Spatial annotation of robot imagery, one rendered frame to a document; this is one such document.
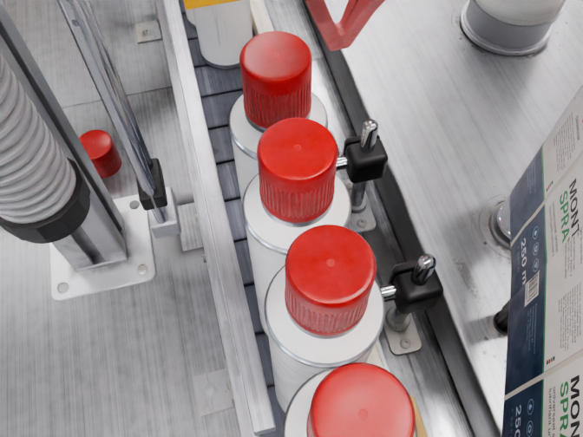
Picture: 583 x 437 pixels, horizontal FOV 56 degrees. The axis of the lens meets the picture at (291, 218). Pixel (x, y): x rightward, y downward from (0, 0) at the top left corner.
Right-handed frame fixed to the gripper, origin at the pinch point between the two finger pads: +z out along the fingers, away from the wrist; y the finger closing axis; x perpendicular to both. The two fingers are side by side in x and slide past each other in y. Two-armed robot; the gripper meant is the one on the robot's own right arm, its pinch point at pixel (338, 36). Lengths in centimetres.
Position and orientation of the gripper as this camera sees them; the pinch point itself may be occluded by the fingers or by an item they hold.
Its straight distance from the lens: 36.6
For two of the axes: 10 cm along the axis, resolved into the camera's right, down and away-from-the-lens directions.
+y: -2.6, -8.4, 4.8
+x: -9.7, 2.3, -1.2
